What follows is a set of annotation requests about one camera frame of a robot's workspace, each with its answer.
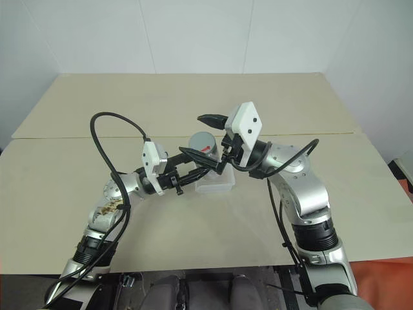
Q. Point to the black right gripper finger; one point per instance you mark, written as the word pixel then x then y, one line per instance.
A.
pixel 198 156
pixel 214 121

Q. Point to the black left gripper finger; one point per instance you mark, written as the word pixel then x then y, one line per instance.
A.
pixel 179 157
pixel 195 176

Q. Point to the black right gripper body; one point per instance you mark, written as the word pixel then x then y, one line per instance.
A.
pixel 233 147

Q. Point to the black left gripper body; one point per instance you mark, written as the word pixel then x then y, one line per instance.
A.
pixel 167 182

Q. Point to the clear jar with red label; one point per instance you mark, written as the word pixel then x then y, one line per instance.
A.
pixel 211 155

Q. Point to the grey jar lid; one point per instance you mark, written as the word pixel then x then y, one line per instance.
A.
pixel 201 142

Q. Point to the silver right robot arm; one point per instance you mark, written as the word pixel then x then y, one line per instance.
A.
pixel 306 190

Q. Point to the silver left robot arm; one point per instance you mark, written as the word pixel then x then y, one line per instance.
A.
pixel 109 189

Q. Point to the clear plastic box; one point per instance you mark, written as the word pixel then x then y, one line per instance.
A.
pixel 217 185

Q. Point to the dark grey rounded shape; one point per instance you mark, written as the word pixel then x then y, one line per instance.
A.
pixel 164 292
pixel 242 292

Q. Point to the orange floor mat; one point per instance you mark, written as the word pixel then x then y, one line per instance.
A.
pixel 384 281

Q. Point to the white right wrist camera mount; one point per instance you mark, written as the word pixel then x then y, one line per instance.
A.
pixel 246 122

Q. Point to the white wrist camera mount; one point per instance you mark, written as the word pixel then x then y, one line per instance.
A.
pixel 246 122
pixel 150 158

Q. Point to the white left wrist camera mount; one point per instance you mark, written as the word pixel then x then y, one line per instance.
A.
pixel 150 158

